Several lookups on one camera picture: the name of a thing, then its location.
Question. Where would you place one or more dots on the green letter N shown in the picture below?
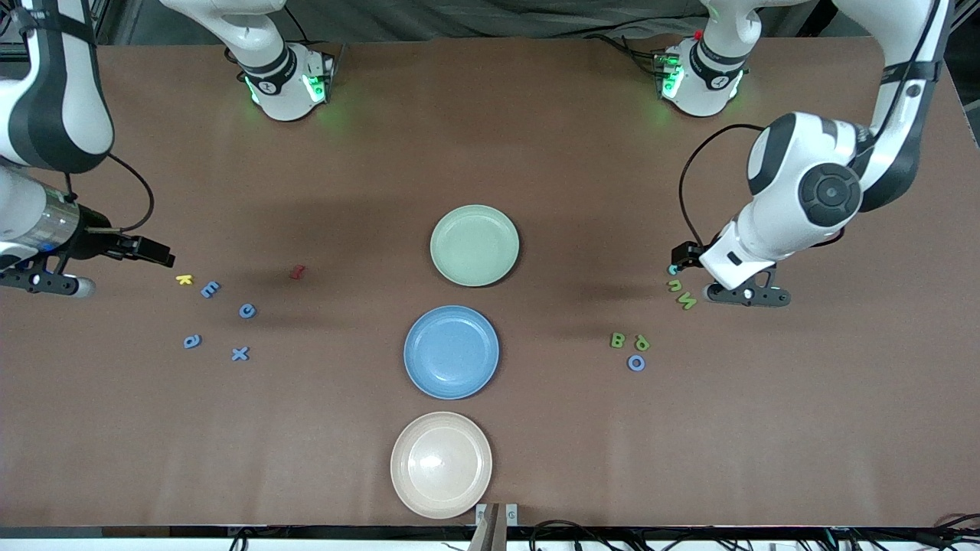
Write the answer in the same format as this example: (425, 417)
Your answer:
(687, 301)

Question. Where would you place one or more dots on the green letter P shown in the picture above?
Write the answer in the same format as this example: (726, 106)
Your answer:
(645, 340)

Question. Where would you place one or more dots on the blue letter a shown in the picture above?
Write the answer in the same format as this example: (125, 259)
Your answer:
(192, 341)

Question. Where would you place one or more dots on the green letter B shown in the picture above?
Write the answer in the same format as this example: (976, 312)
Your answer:
(613, 340)

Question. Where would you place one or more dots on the blue lowercase letter e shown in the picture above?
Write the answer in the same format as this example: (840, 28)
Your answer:
(247, 311)

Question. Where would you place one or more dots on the blue letter X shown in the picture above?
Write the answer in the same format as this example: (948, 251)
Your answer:
(240, 353)

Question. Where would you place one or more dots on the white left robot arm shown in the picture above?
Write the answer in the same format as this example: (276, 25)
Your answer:
(788, 153)

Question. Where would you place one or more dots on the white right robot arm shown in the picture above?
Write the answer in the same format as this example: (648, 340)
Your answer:
(84, 107)

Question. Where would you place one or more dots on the blue letter O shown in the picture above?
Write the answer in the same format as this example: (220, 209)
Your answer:
(630, 363)

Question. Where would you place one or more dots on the green plate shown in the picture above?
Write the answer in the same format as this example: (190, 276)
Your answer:
(475, 245)

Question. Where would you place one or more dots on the blue plate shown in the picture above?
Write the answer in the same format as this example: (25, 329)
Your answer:
(452, 352)

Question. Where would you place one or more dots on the grey fabric sheet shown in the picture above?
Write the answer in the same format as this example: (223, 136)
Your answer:
(498, 15)

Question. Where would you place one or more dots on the beige plate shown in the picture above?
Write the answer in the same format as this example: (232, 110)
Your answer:
(441, 465)

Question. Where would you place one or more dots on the aluminium frame profile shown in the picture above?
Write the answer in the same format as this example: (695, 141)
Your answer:
(115, 19)

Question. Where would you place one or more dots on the aluminium camera post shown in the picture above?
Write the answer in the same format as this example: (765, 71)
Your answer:
(494, 532)

